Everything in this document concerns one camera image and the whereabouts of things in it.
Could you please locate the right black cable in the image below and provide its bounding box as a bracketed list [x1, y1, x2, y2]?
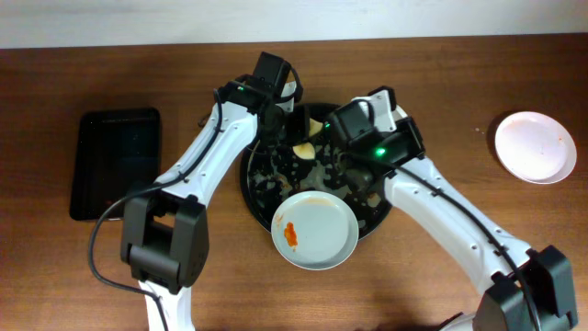
[337, 98, 382, 185]

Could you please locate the black round tray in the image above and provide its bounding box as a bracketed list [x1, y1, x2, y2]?
[240, 133, 391, 238]

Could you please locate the white plate top pinkish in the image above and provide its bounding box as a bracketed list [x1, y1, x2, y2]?
[493, 111, 577, 185]

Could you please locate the yellow sponge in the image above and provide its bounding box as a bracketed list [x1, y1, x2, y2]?
[292, 119, 323, 160]

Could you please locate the black cable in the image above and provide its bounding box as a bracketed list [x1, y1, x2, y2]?
[86, 63, 305, 331]
[337, 98, 382, 185]

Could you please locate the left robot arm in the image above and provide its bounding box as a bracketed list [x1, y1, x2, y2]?
[120, 52, 310, 330]

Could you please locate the light blue plate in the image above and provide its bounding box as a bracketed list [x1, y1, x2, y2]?
[270, 190, 359, 271]

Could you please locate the black rectangular tray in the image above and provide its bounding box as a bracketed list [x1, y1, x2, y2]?
[69, 108, 161, 221]

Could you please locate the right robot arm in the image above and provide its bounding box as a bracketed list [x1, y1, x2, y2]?
[324, 97, 579, 331]

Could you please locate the left black cable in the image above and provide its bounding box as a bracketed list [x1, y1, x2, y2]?
[86, 63, 305, 331]

